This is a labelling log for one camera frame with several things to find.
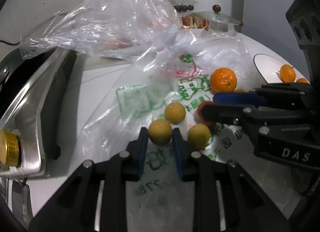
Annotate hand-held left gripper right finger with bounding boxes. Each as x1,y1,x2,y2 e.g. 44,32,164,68
172,127,293,232

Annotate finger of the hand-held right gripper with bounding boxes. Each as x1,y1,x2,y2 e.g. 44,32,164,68
201,104,313,133
213,84,313,106

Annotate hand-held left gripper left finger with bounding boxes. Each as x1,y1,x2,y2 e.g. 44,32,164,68
29,127,149,232

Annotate cherry tomato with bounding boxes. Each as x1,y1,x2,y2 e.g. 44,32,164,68
196,100,215,122

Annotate white plate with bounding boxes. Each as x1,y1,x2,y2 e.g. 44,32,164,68
253,53,312,85

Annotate printed plastic bag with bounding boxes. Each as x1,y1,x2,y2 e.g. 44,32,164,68
81,30,253,232

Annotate saucepan lid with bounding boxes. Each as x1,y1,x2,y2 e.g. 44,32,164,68
191,4,244,32

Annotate orange peels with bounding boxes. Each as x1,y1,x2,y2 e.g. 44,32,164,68
181,15,210,30

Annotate glass dish of dark fruit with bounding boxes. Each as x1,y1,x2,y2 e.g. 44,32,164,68
172,0,198,13

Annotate stainless steel stove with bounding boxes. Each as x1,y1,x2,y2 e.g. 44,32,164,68
0,48,78,180

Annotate gold stove knob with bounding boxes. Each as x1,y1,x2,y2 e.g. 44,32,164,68
0,129,24,171

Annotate clear plastic bag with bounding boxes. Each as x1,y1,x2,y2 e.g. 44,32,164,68
20,0,185,60

